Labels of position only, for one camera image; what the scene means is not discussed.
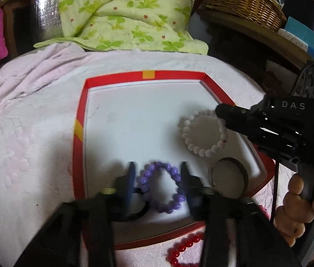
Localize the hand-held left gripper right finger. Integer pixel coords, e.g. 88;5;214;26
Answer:
180;161;302;267

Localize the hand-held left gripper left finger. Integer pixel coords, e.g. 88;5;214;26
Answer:
15;161;146;267

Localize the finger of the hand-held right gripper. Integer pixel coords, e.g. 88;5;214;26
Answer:
215;103;266;142

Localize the purple bead bracelet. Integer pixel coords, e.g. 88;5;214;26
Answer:
136;161;186;214

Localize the white bead bracelet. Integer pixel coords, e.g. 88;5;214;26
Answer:
180;110;228;158

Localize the red bead bracelet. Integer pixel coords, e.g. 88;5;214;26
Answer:
167;234;208;267

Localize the red shallow box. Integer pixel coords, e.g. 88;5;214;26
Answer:
72;71;275;251

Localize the person's right hand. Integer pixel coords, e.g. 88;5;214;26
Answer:
274;176;314;247

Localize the dark metal bangle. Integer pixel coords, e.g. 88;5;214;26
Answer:
209;157;249;198

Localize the white printed box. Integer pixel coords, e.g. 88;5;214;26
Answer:
278;28;309;52

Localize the wooden shelf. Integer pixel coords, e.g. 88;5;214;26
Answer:
198;6;314;70

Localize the teal box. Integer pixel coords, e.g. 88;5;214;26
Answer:
285;17;314;74

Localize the pale pink blanket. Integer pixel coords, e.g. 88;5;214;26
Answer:
0;43;314;267

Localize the wicker basket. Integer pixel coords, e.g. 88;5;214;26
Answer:
203;0;288;32

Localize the green clover quilt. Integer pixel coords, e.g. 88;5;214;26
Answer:
33;0;209;55

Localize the silver foil mat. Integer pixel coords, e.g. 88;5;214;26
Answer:
36;0;64;43

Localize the wooden chair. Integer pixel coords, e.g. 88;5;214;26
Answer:
0;0;38;59

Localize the black hair tie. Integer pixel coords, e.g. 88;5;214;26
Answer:
129;188;151;222

